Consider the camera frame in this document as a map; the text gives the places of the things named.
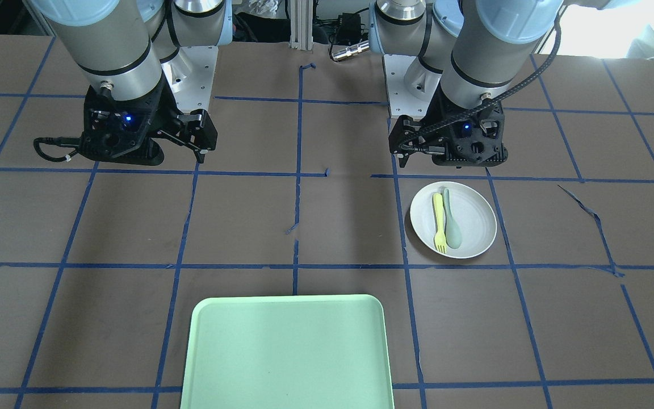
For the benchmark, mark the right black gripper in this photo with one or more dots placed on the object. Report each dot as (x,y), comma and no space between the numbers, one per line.
(160,107)

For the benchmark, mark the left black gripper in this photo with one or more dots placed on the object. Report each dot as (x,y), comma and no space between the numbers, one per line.
(439,115)

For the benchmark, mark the white round plate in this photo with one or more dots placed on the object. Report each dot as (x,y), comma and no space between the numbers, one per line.
(474,215)

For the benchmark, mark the yellow plastic fork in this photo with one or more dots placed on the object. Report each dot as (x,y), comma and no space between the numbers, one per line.
(440,240)

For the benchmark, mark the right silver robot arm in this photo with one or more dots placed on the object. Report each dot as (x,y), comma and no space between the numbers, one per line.
(133,55)

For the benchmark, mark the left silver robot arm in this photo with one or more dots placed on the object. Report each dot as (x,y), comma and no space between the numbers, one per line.
(473,50)

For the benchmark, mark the silver cylindrical connector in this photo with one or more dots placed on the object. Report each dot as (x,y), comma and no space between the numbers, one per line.
(350,51)

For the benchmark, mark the pale green plastic spoon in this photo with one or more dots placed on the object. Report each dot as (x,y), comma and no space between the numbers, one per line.
(453,232)

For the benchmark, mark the black power adapter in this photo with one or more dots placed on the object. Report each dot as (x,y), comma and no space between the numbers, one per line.
(349,28)

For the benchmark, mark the light green tray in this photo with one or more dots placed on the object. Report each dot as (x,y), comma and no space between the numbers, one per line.
(304,351)

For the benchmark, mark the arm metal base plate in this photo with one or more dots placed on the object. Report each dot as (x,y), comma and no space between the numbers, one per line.
(410,85)
(191,73)

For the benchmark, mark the aluminium extrusion post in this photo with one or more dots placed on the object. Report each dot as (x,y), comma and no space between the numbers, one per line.
(300,22)

